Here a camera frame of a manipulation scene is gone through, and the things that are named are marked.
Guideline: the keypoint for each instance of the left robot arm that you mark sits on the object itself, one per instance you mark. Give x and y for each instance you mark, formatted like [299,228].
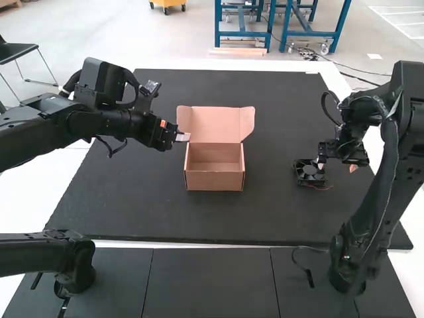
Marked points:
[49,122]

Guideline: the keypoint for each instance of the black mat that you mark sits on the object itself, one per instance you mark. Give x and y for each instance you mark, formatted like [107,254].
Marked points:
[132,198]

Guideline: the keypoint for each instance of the black chair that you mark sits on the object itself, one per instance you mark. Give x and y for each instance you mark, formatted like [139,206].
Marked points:
[16,51]

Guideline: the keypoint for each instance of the wooden planks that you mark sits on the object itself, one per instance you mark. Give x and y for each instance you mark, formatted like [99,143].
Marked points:
[236,52]

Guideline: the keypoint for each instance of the blue metal frame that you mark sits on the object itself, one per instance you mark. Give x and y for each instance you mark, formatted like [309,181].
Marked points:
[311,33]
[243,33]

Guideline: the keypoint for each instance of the cardboard box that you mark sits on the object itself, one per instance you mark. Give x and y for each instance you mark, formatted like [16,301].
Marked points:
[213,172]

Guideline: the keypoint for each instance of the dark base panel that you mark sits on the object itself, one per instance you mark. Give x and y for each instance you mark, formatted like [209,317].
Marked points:
[288,298]
[119,281]
[212,281]

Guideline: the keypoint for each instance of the yellow cart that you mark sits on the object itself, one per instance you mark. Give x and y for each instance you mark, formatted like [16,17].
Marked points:
[167,3]

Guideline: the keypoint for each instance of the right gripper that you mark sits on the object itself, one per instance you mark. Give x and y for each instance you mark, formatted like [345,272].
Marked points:
[348,152]

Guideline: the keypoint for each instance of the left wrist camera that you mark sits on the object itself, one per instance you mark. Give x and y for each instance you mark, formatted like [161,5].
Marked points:
[151,87]

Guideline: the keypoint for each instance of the black square fan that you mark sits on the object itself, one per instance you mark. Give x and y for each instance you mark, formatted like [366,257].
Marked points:
[311,175]

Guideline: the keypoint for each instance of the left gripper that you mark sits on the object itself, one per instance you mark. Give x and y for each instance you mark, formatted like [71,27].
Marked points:
[159,134]

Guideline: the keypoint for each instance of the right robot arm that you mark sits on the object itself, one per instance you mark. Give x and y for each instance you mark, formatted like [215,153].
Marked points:
[391,185]

